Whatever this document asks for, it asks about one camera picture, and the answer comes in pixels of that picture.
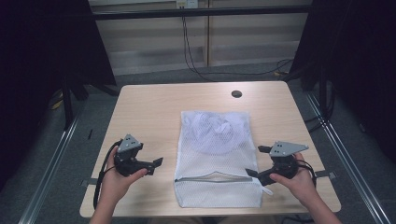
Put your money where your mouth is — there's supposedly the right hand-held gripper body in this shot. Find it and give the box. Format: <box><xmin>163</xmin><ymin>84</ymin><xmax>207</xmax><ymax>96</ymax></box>
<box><xmin>264</xmin><ymin>141</ymin><xmax>309</xmax><ymax>180</ymax></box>

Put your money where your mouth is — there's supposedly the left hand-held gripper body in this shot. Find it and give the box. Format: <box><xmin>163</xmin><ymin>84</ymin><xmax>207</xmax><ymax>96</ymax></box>
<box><xmin>113</xmin><ymin>133</ymin><xmax>154</xmax><ymax>177</ymax></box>

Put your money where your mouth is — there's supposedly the white mesh laundry bag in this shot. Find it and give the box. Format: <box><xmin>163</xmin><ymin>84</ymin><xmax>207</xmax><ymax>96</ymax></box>
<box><xmin>173</xmin><ymin>110</ymin><xmax>275</xmax><ymax>209</ymax></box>

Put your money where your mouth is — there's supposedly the person's left hand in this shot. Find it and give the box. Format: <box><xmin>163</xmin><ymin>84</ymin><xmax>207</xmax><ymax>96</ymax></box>
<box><xmin>100</xmin><ymin>146</ymin><xmax>149</xmax><ymax>203</ymax></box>

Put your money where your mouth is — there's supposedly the person's right hand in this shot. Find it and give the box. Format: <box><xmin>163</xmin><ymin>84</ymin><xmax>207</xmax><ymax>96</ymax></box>
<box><xmin>269</xmin><ymin>151</ymin><xmax>318</xmax><ymax>203</ymax></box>

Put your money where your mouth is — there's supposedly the grey tape strip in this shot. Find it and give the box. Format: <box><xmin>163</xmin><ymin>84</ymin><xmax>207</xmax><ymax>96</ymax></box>
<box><xmin>80</xmin><ymin>177</ymin><xmax>99</xmax><ymax>188</ymax></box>
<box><xmin>314</xmin><ymin>170</ymin><xmax>337</xmax><ymax>180</ymax></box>

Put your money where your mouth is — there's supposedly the white garment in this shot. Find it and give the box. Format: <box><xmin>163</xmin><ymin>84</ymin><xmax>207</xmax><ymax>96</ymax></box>
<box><xmin>189</xmin><ymin>112</ymin><xmax>235</xmax><ymax>155</ymax></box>

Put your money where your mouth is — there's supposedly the black stand leg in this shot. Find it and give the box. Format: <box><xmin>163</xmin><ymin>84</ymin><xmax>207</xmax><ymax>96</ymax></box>
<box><xmin>60</xmin><ymin>77</ymin><xmax>77</xmax><ymax>132</ymax></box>

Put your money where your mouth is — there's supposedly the black curtain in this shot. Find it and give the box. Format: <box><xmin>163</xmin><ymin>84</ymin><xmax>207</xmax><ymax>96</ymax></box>
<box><xmin>289</xmin><ymin>0</ymin><xmax>396</xmax><ymax>163</ymax></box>
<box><xmin>0</xmin><ymin>0</ymin><xmax>118</xmax><ymax>191</ymax></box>

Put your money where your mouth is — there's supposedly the black horizontal metal bar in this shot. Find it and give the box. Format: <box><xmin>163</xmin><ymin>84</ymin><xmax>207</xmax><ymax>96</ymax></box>
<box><xmin>92</xmin><ymin>5</ymin><xmax>313</xmax><ymax>21</ymax></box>

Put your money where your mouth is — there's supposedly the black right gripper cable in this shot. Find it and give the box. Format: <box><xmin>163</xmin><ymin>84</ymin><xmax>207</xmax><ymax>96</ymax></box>
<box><xmin>295</xmin><ymin>159</ymin><xmax>318</xmax><ymax>189</ymax></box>

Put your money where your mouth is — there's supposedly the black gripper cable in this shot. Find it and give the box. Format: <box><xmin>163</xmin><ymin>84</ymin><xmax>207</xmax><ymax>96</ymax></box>
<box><xmin>295</xmin><ymin>159</ymin><xmax>318</xmax><ymax>189</ymax></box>
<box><xmin>92</xmin><ymin>139</ymin><xmax>123</xmax><ymax>210</ymax></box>

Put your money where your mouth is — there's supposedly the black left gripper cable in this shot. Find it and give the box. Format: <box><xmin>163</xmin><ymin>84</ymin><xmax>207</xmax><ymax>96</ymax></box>
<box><xmin>92</xmin><ymin>139</ymin><xmax>123</xmax><ymax>210</ymax></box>

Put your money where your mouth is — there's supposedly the black floor cable bundle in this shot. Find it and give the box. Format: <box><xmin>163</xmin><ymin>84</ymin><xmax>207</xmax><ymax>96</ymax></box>
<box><xmin>304</xmin><ymin>114</ymin><xmax>326</xmax><ymax>134</ymax></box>

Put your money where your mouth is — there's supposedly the metal floor rail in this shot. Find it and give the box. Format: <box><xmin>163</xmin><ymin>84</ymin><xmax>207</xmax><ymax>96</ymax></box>
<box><xmin>18</xmin><ymin>115</ymin><xmax>82</xmax><ymax>224</ymax></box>
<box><xmin>305</xmin><ymin>91</ymin><xmax>392</xmax><ymax>224</ymax></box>

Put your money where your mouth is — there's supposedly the black cable on floor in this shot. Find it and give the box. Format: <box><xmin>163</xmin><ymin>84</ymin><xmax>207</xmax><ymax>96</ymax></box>
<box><xmin>181</xmin><ymin>15</ymin><xmax>294</xmax><ymax>83</ymax></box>

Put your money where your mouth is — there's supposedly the white wall outlet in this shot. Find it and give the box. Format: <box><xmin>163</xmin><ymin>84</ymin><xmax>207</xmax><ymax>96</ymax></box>
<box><xmin>176</xmin><ymin>0</ymin><xmax>199</xmax><ymax>9</ymax></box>

